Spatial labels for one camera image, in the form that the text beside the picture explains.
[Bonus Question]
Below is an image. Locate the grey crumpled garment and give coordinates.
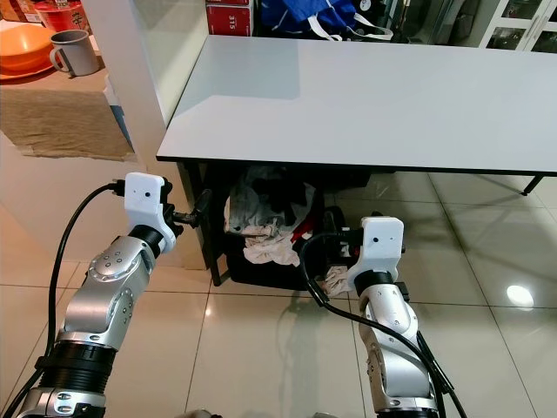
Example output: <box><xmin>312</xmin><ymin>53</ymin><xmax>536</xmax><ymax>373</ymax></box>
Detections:
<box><xmin>225</xmin><ymin>165</ymin><xmax>320</xmax><ymax>238</ymax></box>

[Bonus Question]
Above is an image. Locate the beige crumpled cloth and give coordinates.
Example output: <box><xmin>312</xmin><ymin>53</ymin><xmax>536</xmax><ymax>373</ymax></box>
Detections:
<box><xmin>241</xmin><ymin>227</ymin><xmax>302</xmax><ymax>266</ymax></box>

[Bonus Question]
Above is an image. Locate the black laundry basket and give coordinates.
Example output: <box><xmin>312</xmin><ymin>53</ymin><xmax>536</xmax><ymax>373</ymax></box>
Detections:
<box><xmin>212</xmin><ymin>165</ymin><xmax>351</xmax><ymax>293</ymax></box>

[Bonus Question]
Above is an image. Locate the white counter cabinet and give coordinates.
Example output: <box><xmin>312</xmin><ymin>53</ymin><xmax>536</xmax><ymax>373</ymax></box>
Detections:
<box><xmin>0</xmin><ymin>23</ymin><xmax>211</xmax><ymax>273</ymax></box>

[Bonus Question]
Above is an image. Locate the brown woven cloth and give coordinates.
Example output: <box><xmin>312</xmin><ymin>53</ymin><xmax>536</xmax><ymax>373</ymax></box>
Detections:
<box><xmin>0</xmin><ymin>81</ymin><xmax>138</xmax><ymax>163</ymax></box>

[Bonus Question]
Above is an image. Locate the grey mug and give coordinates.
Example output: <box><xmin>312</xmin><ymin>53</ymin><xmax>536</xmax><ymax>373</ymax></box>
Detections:
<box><xmin>49</xmin><ymin>30</ymin><xmax>102</xmax><ymax>78</ymax></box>

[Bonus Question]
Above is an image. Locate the red printed box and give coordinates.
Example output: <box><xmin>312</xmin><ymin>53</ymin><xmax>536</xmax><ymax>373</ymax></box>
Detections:
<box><xmin>205</xmin><ymin>0</ymin><xmax>254</xmax><ymax>37</ymax></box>

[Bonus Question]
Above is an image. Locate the orange plate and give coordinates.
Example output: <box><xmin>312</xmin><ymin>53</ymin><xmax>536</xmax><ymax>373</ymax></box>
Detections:
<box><xmin>0</xmin><ymin>59</ymin><xmax>58</xmax><ymax>84</ymax></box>

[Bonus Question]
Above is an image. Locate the orange bowl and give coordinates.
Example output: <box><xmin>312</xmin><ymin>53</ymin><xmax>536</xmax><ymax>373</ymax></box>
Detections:
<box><xmin>0</xmin><ymin>23</ymin><xmax>58</xmax><ymax>74</ymax></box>

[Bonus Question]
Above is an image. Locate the white glass door cabinet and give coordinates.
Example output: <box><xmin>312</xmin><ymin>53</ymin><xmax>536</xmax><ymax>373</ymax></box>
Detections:
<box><xmin>460</xmin><ymin>0</ymin><xmax>557</xmax><ymax>55</ymax></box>

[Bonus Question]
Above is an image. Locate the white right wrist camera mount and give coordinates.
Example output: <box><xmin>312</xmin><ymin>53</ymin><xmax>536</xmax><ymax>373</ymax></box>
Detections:
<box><xmin>346</xmin><ymin>217</ymin><xmax>406</xmax><ymax>293</ymax></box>

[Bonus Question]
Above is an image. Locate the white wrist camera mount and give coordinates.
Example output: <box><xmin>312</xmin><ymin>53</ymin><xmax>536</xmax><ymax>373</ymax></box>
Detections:
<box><xmin>124</xmin><ymin>172</ymin><xmax>176</xmax><ymax>254</ymax></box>
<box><xmin>346</xmin><ymin>217</ymin><xmax>406</xmax><ymax>293</ymax></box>

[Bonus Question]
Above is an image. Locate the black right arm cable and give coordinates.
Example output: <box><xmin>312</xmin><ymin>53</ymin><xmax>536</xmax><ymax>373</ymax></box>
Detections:
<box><xmin>299</xmin><ymin>230</ymin><xmax>473</xmax><ymax>418</ymax></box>

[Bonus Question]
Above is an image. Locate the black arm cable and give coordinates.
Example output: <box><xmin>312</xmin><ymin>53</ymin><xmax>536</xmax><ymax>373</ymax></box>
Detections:
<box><xmin>4</xmin><ymin>180</ymin><xmax>128</xmax><ymax>418</ymax></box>
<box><xmin>299</xmin><ymin>230</ymin><xmax>473</xmax><ymax>418</ymax></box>

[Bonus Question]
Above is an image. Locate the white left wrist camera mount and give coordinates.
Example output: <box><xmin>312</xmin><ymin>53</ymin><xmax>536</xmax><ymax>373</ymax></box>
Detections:
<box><xmin>124</xmin><ymin>172</ymin><xmax>176</xmax><ymax>254</ymax></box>

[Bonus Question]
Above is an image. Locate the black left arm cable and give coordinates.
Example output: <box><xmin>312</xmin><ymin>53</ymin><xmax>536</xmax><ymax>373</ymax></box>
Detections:
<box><xmin>4</xmin><ymin>180</ymin><xmax>128</xmax><ymax>418</ymax></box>

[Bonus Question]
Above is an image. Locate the grey table with black frame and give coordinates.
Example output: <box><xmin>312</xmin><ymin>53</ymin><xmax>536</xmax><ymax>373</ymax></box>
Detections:
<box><xmin>156</xmin><ymin>34</ymin><xmax>557</xmax><ymax>288</ymax></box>

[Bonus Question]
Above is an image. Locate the blue bag with white straps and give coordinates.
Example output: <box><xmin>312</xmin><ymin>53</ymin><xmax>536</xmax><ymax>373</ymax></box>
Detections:
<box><xmin>256</xmin><ymin>0</ymin><xmax>395</xmax><ymax>43</ymax></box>

